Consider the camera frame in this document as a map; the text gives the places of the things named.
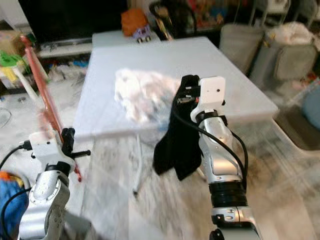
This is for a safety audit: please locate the grey laundry basket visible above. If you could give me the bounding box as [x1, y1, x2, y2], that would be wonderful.
[250, 27, 318, 91]
[217, 22, 266, 71]

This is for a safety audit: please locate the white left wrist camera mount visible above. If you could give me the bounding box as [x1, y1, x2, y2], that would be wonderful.
[30, 131, 66, 168]

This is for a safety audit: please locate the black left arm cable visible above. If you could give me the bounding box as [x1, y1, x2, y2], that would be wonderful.
[0, 142, 33, 240]

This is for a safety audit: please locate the pink clothes hanger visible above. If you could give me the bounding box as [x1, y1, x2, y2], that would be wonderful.
[20, 34, 83, 183]

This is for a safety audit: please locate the orange cloth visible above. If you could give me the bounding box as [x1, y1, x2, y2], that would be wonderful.
[0, 171, 16, 182]

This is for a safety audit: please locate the brown cardboard box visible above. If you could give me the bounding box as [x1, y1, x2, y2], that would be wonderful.
[0, 31, 26, 56]

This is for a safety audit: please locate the black television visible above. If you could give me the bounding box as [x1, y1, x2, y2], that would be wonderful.
[20, 0, 131, 43]

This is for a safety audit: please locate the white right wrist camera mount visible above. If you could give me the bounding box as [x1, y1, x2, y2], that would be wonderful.
[197, 76, 227, 113]

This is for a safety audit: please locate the crumpled white towel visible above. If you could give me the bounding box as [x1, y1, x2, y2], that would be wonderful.
[114, 67, 181, 123]

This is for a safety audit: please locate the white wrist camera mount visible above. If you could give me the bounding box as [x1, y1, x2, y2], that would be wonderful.
[197, 76, 227, 113]
[30, 131, 66, 168]

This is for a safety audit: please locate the small purple printed bag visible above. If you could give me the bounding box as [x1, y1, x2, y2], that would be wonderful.
[132, 25, 153, 41]

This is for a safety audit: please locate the light blue cushion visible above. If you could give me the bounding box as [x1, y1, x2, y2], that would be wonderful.
[302, 82, 320, 132]

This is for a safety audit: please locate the black garment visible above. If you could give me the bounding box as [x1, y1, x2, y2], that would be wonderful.
[152, 74, 206, 181]

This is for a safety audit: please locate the white folding table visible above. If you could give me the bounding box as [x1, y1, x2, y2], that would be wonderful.
[72, 36, 280, 196]

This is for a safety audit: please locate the blue towel cloth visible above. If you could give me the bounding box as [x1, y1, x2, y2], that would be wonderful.
[0, 175, 31, 240]

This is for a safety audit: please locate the green plastic toy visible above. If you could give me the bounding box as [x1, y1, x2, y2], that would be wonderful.
[0, 50, 26, 68]

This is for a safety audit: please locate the white laundry heap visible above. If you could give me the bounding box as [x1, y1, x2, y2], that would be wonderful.
[267, 21, 313, 46]

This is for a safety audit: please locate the orange bag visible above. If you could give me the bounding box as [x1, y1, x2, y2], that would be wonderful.
[121, 8, 148, 37]

